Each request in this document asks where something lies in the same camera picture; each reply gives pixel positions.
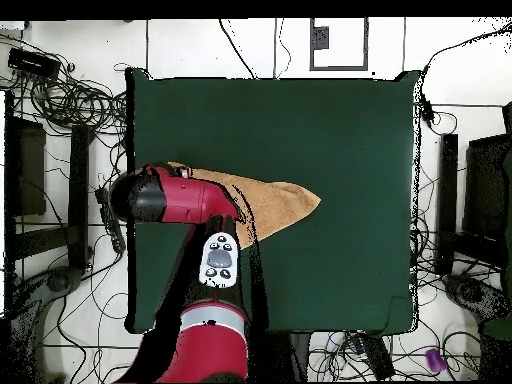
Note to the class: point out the tan terry towel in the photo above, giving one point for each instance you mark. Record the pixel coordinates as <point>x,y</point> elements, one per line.
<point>272,200</point>

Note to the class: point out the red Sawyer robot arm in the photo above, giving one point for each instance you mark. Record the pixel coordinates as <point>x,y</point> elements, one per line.
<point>188,200</point>

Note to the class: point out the black flat panel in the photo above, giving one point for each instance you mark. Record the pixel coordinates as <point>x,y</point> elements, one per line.
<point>30,172</point>
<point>486,188</point>

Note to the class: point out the long black power strip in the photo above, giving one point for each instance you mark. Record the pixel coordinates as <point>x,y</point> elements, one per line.
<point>114,236</point>

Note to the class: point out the dark green table cloth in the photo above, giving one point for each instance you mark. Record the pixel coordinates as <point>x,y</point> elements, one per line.
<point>320,128</point>

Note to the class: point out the grey stand base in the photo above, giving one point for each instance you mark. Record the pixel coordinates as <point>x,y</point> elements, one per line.
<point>60,280</point>
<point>468,292</point>

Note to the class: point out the black box device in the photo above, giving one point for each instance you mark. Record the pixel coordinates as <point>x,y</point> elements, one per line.
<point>34,63</point>

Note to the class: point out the wide black power strip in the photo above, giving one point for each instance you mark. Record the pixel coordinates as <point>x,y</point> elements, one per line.
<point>376,356</point>

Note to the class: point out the purple small object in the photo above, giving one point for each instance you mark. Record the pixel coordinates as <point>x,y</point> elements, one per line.
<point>435,360</point>

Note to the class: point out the dark green round pad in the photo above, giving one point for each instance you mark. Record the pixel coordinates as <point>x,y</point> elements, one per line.
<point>498,328</point>

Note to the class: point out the black upright post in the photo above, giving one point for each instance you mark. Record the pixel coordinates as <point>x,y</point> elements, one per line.
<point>78,192</point>
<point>447,192</point>

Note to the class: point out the grey rectangular frame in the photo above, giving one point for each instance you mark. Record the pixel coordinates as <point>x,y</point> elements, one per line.
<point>338,68</point>

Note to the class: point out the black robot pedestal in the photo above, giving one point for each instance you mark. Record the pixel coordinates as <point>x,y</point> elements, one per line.
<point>288,356</point>

